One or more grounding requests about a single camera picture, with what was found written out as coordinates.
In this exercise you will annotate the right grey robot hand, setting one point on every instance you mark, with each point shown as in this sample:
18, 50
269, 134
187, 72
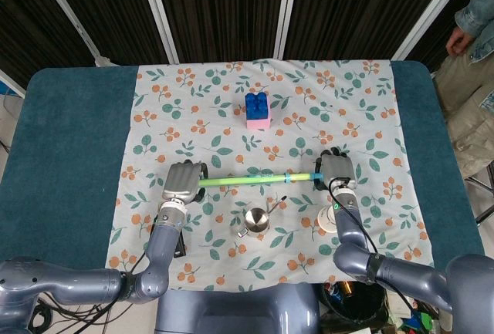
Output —
337, 168

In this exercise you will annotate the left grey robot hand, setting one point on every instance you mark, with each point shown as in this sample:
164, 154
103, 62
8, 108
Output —
181, 183

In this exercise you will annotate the green blue stick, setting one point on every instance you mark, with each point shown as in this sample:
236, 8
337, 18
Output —
247, 179

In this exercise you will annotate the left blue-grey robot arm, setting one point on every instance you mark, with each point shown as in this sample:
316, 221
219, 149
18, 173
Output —
152, 257

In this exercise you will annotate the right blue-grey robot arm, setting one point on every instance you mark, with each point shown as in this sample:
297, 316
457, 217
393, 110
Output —
370, 260

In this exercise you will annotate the white paper cup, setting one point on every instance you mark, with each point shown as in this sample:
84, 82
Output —
327, 220

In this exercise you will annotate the floral print tablecloth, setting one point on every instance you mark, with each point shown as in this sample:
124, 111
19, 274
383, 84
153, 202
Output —
266, 172

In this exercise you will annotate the small steel pitcher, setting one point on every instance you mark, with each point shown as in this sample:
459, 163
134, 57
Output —
256, 223

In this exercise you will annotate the pink toy building block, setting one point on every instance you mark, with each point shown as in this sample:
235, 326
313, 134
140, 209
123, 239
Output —
258, 124

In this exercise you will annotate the teal table cover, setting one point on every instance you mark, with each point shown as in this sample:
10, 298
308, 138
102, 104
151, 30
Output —
65, 164

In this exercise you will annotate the black waste bin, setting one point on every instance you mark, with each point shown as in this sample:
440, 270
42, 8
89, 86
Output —
353, 303

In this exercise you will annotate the blue-grey robot torso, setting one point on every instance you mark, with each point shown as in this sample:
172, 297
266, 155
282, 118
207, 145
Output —
237, 309

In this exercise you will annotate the person in denim jacket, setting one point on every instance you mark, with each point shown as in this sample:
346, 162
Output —
469, 79

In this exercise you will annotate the white framed partition panel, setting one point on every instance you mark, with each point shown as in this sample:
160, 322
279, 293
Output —
220, 10

